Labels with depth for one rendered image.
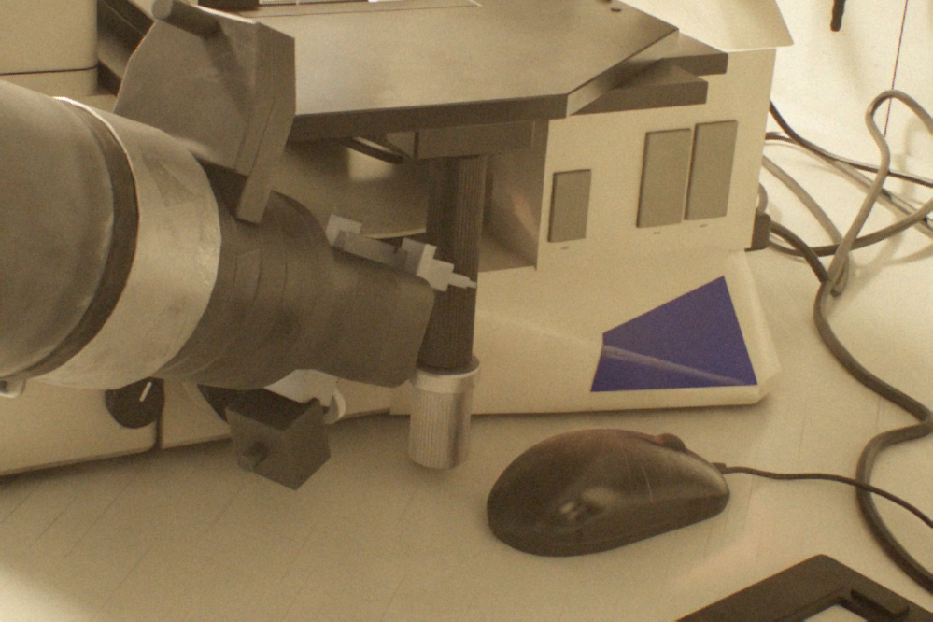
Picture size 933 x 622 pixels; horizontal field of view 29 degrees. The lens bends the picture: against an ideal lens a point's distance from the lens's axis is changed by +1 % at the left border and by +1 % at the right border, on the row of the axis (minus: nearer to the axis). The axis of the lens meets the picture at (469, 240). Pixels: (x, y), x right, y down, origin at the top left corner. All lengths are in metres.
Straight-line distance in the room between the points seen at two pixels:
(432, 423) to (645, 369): 0.13
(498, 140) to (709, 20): 0.19
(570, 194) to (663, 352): 0.09
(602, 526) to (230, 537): 0.16
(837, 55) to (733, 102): 0.52
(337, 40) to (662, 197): 0.23
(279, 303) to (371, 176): 0.30
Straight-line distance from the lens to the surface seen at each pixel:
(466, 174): 0.75
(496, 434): 0.87
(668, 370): 0.89
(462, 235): 0.76
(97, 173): 0.55
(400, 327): 0.69
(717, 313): 0.91
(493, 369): 0.86
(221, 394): 0.79
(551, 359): 0.87
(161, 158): 0.58
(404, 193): 0.90
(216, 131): 0.61
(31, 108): 0.54
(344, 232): 0.74
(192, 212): 0.58
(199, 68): 0.62
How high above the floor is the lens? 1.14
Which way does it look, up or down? 21 degrees down
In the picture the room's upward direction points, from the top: 4 degrees clockwise
